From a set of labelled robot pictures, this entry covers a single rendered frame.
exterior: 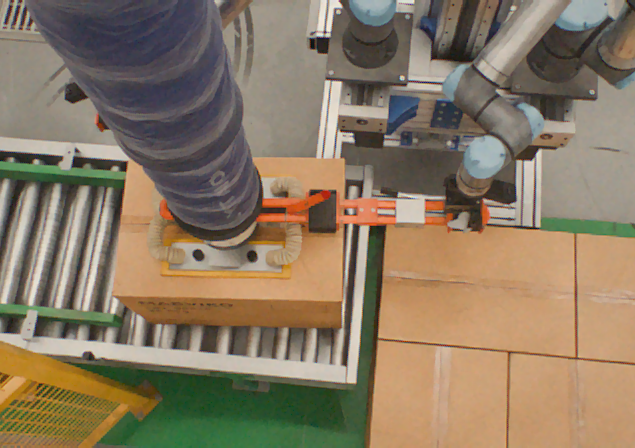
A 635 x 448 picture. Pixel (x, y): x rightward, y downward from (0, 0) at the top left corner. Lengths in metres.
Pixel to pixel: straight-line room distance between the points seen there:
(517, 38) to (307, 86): 1.74
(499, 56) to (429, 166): 1.29
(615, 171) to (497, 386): 1.25
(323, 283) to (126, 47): 1.05
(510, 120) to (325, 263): 0.63
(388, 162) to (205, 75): 1.75
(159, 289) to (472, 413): 0.99
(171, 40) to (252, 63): 2.28
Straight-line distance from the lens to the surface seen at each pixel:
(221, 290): 1.86
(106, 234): 2.42
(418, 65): 2.09
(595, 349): 2.34
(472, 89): 1.53
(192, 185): 1.36
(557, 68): 1.99
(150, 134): 1.14
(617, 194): 3.12
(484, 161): 1.44
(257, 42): 3.28
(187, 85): 1.05
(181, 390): 2.81
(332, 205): 1.74
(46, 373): 1.91
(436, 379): 2.22
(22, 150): 2.58
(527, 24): 1.52
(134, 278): 1.92
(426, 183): 2.74
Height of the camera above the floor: 2.73
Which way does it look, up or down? 72 degrees down
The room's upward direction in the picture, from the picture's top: 7 degrees counter-clockwise
